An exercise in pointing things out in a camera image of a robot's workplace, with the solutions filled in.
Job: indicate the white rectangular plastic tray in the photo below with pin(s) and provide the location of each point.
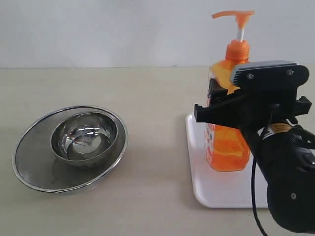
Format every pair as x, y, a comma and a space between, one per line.
211, 188

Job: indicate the orange pump soap bottle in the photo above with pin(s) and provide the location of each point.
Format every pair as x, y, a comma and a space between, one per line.
225, 148

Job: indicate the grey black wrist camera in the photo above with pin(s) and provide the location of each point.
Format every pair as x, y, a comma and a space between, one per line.
269, 75

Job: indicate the small stainless steel bowl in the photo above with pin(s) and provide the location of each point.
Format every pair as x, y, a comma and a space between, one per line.
85, 140

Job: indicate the large steel mesh strainer bowl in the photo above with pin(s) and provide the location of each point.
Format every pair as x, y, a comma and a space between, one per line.
38, 168

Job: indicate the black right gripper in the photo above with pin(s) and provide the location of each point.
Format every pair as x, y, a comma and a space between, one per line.
250, 109

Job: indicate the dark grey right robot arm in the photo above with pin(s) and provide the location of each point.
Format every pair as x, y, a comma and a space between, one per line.
283, 150

